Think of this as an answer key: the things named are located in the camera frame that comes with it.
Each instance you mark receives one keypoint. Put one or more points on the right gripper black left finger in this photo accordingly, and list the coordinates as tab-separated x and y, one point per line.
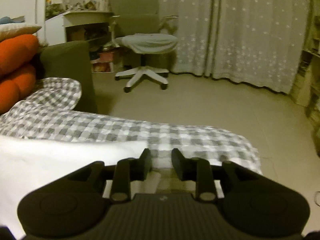
127	171

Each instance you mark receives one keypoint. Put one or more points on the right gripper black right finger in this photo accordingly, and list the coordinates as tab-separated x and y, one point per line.
197	170

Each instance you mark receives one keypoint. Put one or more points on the white Pooh t-shirt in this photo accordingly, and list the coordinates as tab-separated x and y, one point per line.
28	164

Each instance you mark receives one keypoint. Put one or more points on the grey checkered bed quilt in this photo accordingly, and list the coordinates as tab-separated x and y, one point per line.
49	113

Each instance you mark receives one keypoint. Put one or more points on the grey garment on chair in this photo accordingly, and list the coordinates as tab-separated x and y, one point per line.
148	43

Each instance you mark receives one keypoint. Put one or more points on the wooden shelf unit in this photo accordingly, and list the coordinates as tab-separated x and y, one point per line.
305	89

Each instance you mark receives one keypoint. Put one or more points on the red knitted cushion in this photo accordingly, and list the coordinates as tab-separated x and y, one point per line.
18	76

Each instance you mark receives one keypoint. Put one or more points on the grey star curtain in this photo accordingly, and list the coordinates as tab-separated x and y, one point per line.
253	41

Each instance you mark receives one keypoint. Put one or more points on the white desk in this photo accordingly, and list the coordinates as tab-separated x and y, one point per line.
56	27

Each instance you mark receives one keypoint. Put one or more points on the grey office chair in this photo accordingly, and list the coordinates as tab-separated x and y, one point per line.
136	25

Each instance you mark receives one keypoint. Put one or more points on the beige pillow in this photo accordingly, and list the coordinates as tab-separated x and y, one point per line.
12	30

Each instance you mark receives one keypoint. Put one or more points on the blue plush toy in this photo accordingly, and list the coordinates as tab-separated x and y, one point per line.
8	20

